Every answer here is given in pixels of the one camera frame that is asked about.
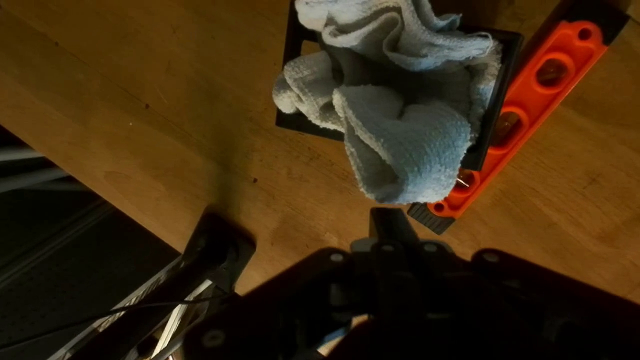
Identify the black vertical pole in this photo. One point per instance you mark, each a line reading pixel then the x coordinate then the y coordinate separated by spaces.
pixel 216 251

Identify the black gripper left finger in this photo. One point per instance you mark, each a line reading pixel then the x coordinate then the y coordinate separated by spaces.
pixel 382 232

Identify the black perforated box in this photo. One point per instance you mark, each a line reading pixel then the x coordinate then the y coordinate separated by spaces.
pixel 506 73

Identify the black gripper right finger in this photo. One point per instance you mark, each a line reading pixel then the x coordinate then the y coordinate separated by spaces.
pixel 406 232

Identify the orange spirit level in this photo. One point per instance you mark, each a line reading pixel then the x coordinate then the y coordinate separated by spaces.
pixel 532 101

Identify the blue-grey cloth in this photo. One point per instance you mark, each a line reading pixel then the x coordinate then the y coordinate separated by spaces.
pixel 406 126

